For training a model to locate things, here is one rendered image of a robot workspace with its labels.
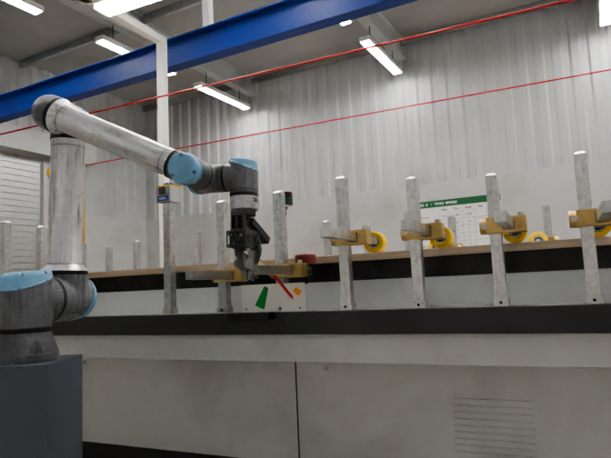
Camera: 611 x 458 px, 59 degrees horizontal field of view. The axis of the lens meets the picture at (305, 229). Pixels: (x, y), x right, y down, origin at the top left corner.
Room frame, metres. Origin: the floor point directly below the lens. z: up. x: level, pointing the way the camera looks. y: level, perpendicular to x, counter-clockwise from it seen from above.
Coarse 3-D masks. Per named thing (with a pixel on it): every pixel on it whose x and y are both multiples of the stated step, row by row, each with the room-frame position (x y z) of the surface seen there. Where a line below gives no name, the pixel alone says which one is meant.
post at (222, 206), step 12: (216, 204) 2.09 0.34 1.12; (216, 216) 2.09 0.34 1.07; (228, 216) 2.11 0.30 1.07; (216, 228) 2.09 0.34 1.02; (228, 228) 2.10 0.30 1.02; (228, 240) 2.10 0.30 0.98; (228, 252) 2.10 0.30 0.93; (228, 264) 2.10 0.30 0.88; (228, 288) 2.09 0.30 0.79; (228, 300) 2.09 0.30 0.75
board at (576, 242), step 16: (560, 240) 1.77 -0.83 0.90; (576, 240) 1.75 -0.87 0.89; (608, 240) 1.71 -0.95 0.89; (320, 256) 2.13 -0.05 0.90; (336, 256) 2.10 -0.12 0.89; (352, 256) 2.07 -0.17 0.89; (368, 256) 2.04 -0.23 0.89; (384, 256) 2.02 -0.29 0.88; (400, 256) 1.99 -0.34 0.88; (96, 272) 2.62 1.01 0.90; (112, 272) 2.58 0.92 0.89; (128, 272) 2.54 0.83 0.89; (144, 272) 2.50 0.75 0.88; (160, 272) 2.46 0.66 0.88; (176, 272) 2.42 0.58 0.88
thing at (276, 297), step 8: (248, 288) 2.03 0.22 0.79; (256, 288) 2.01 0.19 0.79; (272, 288) 1.98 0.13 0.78; (280, 288) 1.97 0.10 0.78; (288, 288) 1.96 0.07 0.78; (304, 288) 1.93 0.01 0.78; (248, 296) 2.03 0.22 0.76; (256, 296) 2.01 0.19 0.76; (272, 296) 1.98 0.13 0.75; (280, 296) 1.97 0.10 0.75; (288, 296) 1.96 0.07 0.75; (296, 296) 1.94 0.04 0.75; (304, 296) 1.93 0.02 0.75; (248, 304) 2.03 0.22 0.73; (272, 304) 1.98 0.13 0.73; (280, 304) 1.97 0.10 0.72; (288, 304) 1.96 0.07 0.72; (296, 304) 1.94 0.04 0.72; (304, 304) 1.93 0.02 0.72; (248, 312) 2.03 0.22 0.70
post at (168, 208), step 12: (168, 204) 2.19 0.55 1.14; (168, 216) 2.19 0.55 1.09; (168, 228) 2.19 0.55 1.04; (168, 240) 2.19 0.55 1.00; (168, 252) 2.19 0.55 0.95; (168, 264) 2.19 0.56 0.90; (168, 276) 2.19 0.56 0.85; (168, 288) 2.19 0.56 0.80; (168, 300) 2.19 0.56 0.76; (168, 312) 2.18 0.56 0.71
